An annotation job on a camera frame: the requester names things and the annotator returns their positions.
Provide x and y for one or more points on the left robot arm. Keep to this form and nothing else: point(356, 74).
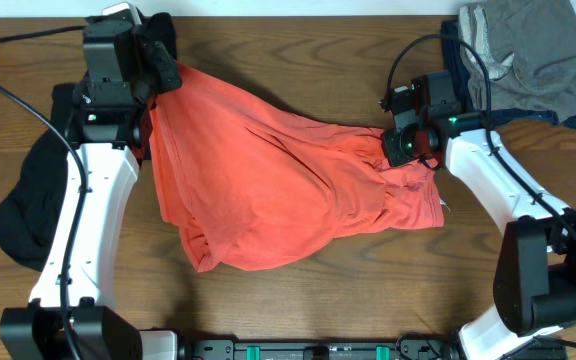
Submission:
point(70, 313)

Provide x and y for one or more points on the grey folded shorts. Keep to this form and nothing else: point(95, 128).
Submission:
point(529, 50)

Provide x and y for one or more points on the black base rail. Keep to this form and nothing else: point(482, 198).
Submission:
point(406, 348)

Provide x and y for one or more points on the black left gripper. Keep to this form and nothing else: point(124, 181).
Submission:
point(163, 60)

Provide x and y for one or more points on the black garment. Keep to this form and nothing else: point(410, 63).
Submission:
point(30, 212)

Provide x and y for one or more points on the red printed t-shirt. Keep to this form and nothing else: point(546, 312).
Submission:
point(254, 187)

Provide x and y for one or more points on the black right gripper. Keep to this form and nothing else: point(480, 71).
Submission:
point(390, 140)

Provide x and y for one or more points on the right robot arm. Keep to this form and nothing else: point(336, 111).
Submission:
point(534, 287)

